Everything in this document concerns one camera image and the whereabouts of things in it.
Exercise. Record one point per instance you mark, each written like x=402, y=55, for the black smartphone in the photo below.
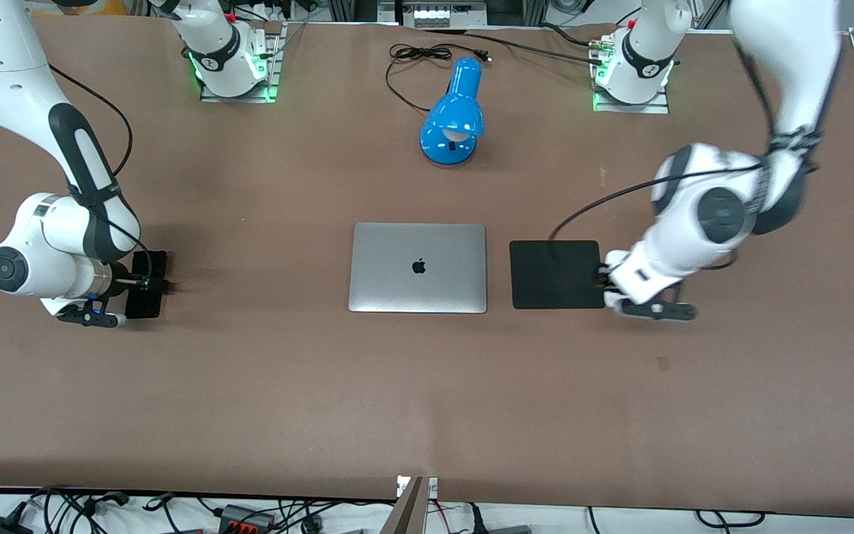
x=147, y=304

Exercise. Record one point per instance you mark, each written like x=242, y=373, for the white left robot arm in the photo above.
x=790, y=59

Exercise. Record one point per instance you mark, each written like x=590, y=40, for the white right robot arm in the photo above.
x=4, y=67

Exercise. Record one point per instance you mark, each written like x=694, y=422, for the black mouse pad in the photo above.
x=557, y=274

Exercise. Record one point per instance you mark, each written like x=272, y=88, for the silver laptop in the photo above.
x=418, y=267

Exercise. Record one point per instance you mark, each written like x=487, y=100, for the blue desk lamp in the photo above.
x=453, y=111

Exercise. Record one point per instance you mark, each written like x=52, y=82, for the grey box with orange connectors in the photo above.
x=245, y=519

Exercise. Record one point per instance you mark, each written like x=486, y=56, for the black power adapter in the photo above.
x=1, y=526

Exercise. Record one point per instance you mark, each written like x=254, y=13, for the white power strip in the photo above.
x=448, y=15

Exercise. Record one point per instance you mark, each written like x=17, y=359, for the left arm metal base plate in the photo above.
x=631, y=108

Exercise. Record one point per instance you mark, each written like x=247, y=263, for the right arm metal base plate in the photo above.
x=273, y=63

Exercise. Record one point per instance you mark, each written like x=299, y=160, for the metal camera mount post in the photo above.
x=414, y=508

